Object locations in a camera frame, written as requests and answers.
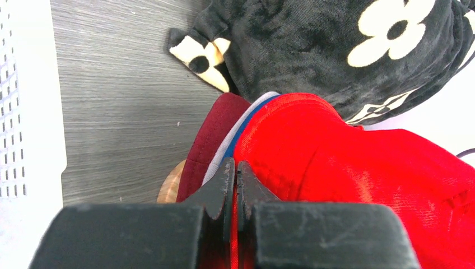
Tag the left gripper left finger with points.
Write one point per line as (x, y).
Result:
(194, 233)

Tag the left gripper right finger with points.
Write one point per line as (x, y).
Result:
(278, 234)

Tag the wooden hat stand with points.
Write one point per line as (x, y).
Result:
(169, 190)

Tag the grey white hat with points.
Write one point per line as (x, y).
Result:
(230, 137)

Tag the blue hat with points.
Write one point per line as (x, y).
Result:
(241, 130)

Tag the dark red bucket hat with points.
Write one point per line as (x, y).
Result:
(224, 113)

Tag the white plastic basket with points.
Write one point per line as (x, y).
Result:
(33, 148)

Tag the black floral plush pillow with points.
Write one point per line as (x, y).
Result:
(371, 60)

